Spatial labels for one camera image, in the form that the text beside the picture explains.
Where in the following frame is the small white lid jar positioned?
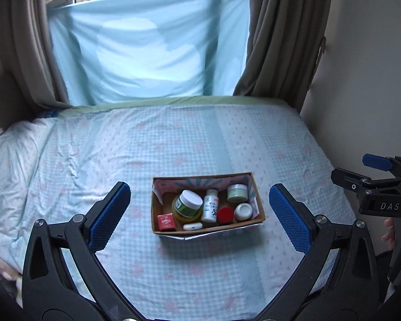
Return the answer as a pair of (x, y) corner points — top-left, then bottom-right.
(234, 203), (253, 221)

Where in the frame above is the pale green cream jar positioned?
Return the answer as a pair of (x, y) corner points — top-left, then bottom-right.
(227, 183), (248, 204)

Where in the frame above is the red Marubi carton box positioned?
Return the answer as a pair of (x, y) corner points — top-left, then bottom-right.
(157, 213), (176, 231)

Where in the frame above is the yellow packing tape roll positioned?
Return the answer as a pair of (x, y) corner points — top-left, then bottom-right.
(172, 196), (203, 228)

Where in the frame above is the red jar silver lid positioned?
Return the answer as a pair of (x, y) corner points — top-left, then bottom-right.
(217, 207), (234, 225)

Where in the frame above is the white earbuds case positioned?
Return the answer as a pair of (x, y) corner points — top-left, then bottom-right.
(183, 223), (203, 231)

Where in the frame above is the white pill bottle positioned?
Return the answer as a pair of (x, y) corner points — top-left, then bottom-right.
(201, 189), (219, 223)

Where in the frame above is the green jar white lid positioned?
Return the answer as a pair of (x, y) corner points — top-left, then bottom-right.
(177, 190), (203, 213)

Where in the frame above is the person's right hand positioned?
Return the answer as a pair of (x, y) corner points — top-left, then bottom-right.
(381, 217), (396, 251)

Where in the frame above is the checked floral bed sheet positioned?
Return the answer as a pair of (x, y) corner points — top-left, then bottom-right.
(0, 98), (355, 320)

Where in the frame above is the brown cardboard box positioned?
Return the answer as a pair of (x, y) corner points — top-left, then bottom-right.
(151, 173), (266, 240)

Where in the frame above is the brown right curtain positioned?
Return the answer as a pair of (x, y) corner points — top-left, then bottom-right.
(234, 0), (331, 110)

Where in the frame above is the brown curtain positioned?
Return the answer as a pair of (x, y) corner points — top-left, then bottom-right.
(234, 0), (331, 110)
(0, 0), (71, 109)

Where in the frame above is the light blue window cloth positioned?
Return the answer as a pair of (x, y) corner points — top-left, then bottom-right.
(48, 0), (250, 106)

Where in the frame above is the brown left curtain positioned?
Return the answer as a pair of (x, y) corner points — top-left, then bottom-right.
(0, 0), (71, 109)

